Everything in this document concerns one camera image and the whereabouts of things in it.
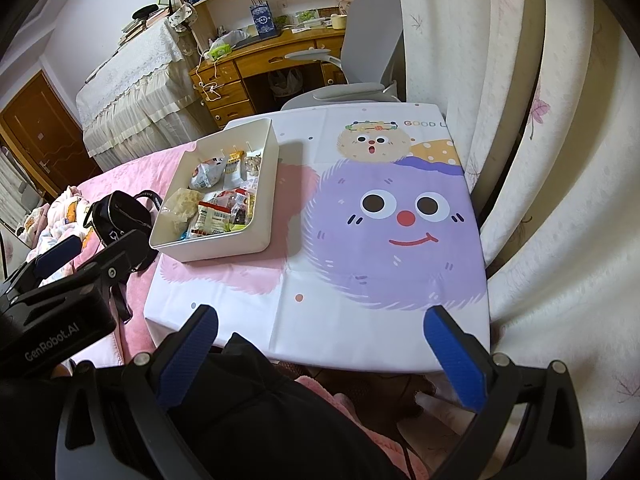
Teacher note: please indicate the white leaf print curtain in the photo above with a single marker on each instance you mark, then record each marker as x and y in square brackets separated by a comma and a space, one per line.
[550, 160]

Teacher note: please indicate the floral cloth pouch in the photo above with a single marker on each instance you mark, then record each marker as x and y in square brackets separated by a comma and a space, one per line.
[180, 17]

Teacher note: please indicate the person's pink trousers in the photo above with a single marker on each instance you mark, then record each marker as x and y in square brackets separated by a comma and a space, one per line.
[345, 405]

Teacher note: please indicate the pink blanket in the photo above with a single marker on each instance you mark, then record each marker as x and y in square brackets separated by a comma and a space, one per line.
[135, 175]

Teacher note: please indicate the black flat hat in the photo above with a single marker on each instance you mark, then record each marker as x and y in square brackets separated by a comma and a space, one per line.
[146, 10]

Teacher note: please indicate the green tissue pack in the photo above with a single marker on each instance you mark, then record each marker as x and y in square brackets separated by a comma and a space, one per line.
[220, 51]

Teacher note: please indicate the pile of flat books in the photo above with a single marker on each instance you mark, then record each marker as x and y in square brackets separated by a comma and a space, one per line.
[142, 27]

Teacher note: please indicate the white lace cover cloth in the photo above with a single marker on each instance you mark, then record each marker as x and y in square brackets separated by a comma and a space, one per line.
[135, 95]

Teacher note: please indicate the yellow white oat bar packet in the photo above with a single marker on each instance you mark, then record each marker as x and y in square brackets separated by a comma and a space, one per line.
[233, 170]

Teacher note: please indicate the cream cup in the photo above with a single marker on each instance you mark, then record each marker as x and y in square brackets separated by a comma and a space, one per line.
[339, 22]

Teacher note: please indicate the cartoon printed blanket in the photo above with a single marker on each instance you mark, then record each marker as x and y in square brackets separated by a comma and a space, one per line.
[55, 215]

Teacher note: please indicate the blue paper bag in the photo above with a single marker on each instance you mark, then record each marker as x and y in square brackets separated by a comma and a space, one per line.
[264, 20]

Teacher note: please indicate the cartoon printed tablecloth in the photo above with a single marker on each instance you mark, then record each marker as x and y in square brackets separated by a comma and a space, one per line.
[375, 270]

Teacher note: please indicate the waste basket with liner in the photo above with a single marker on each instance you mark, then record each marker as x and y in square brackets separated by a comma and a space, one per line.
[286, 84]

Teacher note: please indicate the wooden desk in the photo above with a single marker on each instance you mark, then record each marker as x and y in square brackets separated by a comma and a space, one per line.
[260, 60]

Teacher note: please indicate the white plastic bag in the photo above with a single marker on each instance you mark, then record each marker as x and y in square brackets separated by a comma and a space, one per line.
[230, 37]

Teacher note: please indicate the large puffed rice ball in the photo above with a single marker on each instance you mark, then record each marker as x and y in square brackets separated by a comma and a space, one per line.
[180, 205]

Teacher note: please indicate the green print box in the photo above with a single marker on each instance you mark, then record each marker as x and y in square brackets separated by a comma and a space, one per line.
[305, 16]

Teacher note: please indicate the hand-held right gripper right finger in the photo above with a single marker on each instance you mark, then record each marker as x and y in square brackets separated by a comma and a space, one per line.
[455, 360]

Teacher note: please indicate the black shoulder bag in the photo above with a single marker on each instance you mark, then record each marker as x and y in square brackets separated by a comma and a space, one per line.
[120, 212]

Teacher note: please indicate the grey office chair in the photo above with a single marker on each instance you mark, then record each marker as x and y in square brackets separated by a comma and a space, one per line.
[370, 25]

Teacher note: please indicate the white plastic storage bin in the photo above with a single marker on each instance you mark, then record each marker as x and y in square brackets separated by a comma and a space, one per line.
[215, 247]

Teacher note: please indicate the white packet with orange print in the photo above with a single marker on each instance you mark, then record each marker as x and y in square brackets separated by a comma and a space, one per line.
[206, 174]

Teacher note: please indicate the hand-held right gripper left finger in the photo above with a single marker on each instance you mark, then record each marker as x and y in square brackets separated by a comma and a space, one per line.
[190, 355]

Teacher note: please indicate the brown wooden door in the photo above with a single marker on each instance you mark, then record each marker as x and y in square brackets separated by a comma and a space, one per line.
[35, 130]

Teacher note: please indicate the person's black clothing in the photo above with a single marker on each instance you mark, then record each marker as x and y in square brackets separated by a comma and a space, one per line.
[260, 420]

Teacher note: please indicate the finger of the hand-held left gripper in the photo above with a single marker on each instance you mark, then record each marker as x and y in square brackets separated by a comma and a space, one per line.
[57, 255]
[125, 255]

